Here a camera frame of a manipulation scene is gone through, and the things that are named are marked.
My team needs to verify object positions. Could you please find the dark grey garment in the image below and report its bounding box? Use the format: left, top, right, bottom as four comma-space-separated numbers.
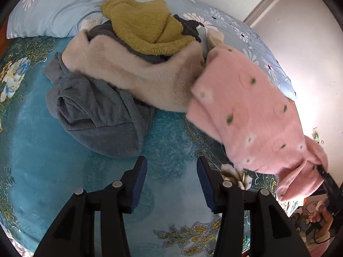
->
86, 14, 202, 64

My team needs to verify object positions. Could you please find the mustard yellow knit sweater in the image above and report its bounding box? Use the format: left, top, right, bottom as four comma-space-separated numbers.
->
101, 0, 195, 56

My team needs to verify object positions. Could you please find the white wardrobe door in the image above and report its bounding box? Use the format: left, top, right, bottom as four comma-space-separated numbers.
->
246, 0, 342, 173

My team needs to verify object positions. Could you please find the grey sweatshirt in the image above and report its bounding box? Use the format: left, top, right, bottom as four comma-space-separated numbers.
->
44, 52, 155, 158

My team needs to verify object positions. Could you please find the pink floral fleece garment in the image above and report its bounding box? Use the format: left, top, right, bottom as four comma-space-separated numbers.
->
187, 44, 328, 201

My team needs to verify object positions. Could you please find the cream fleece garment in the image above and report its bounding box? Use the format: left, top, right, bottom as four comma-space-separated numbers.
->
62, 30, 205, 113

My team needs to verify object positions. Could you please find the light blue floral quilt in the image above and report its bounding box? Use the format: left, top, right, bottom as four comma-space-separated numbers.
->
6, 0, 296, 100

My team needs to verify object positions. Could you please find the teal floral bed sheet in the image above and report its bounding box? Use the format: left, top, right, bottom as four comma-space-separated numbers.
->
0, 35, 285, 257

